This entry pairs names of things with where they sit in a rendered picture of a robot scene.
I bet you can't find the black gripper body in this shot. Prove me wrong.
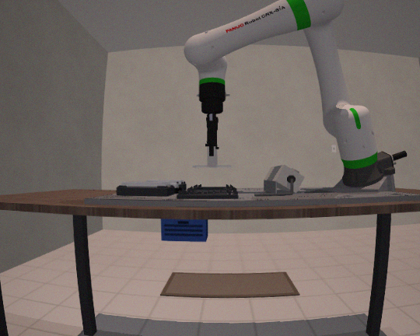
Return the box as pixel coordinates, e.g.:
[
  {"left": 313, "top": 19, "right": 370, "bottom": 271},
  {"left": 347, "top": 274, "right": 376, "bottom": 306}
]
[{"left": 201, "top": 100, "right": 223, "bottom": 117}]

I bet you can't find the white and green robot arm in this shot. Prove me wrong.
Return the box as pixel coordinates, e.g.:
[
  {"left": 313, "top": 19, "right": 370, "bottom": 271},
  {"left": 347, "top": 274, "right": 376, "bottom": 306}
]
[{"left": 184, "top": 0, "right": 407, "bottom": 187}]

